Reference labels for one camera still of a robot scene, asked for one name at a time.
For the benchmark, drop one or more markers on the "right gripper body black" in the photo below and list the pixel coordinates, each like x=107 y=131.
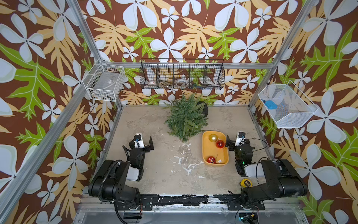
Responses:
x=237 y=150

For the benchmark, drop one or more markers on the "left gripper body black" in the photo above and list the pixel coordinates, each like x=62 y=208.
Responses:
x=142 y=152

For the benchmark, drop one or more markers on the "gold ball ornament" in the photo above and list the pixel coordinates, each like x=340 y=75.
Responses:
x=213 y=138

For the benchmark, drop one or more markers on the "red faceted ornament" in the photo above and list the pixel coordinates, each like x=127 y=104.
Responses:
x=220 y=144
x=211 y=160

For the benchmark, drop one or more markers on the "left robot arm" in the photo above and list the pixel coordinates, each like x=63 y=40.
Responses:
x=108 y=184

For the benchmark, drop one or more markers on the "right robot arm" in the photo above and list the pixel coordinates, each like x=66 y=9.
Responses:
x=281 y=179

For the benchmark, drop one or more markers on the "black tree pot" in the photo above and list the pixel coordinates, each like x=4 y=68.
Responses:
x=205 y=108

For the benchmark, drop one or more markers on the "small green christmas tree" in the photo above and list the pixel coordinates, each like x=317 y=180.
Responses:
x=186 y=119

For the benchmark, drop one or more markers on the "yellow plastic tray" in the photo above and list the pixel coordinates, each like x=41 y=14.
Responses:
x=209 y=149

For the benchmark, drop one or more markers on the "yellow tape measure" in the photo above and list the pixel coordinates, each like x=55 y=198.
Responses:
x=246 y=183

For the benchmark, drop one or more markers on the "blue object in basket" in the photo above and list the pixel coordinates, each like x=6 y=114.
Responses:
x=270 y=105

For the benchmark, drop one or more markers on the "white mesh basket right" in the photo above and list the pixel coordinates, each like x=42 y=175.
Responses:
x=295 y=108

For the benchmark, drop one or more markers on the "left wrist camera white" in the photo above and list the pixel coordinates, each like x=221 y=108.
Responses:
x=138 y=141

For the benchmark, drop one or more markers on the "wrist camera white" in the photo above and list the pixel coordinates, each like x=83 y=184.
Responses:
x=240 y=138
x=138 y=141

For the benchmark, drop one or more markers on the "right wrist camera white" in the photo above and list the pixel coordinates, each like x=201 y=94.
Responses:
x=240 y=138

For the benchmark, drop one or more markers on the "black mounting rail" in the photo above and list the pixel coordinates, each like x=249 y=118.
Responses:
x=150 y=202

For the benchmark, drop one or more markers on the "black wire basket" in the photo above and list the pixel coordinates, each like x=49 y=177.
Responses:
x=181 y=73

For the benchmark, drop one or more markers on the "white wire basket left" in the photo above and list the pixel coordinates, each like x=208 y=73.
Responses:
x=104 y=81

